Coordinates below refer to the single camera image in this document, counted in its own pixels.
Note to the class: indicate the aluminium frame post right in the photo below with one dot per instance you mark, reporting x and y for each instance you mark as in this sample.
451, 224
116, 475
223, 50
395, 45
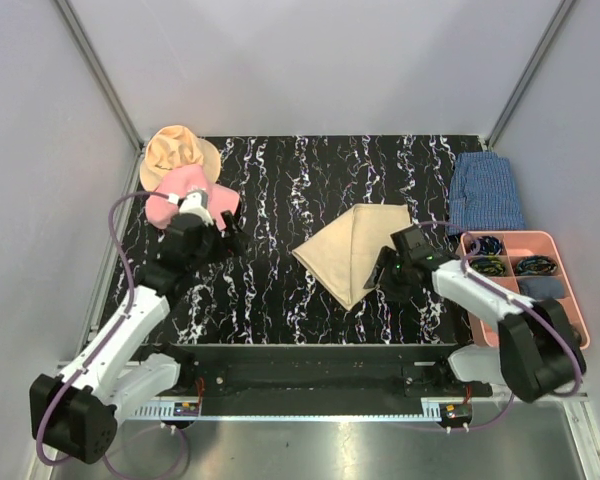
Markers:
539, 54

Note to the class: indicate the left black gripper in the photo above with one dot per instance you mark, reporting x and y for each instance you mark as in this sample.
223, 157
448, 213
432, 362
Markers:
239, 241

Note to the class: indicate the pink baseball cap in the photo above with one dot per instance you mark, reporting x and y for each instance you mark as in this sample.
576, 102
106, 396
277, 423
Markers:
159, 212

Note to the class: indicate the aluminium frame post left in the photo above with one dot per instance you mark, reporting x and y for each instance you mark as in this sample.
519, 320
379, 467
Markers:
84, 45

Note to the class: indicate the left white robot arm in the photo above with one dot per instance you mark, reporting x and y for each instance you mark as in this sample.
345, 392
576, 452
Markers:
78, 411

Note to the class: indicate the blue checkered folded cloth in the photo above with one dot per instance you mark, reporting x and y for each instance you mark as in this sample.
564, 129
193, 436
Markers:
483, 195

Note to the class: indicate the beige cloth napkin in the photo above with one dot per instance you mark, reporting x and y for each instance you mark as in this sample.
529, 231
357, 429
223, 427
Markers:
342, 255

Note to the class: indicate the grey blue rolled sock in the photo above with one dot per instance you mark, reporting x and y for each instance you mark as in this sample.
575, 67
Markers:
541, 288

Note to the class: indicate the teal patterned rolled sock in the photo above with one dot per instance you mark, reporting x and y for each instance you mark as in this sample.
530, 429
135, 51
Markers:
535, 265

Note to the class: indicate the dark patterned rolled sock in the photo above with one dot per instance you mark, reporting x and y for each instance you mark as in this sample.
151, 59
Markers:
577, 335

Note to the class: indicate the aluminium frame post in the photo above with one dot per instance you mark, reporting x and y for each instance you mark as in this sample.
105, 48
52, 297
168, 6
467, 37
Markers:
84, 45
539, 54

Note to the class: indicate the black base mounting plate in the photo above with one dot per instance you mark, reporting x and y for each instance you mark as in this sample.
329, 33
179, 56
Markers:
228, 370

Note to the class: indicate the pink divided organizer tray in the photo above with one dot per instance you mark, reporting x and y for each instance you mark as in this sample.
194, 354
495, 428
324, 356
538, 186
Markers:
520, 244

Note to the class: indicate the slotted aluminium rail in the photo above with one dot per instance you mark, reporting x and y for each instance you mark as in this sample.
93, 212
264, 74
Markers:
310, 405

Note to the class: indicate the beige bucket hat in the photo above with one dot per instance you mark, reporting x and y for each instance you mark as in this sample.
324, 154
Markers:
173, 147

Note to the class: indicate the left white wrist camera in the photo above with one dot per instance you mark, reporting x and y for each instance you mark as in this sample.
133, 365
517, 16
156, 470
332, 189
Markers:
195, 203

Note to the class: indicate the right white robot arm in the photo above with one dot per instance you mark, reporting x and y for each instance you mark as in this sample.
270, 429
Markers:
538, 353

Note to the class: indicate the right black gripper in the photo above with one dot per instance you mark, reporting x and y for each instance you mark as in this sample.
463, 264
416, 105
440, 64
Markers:
394, 292

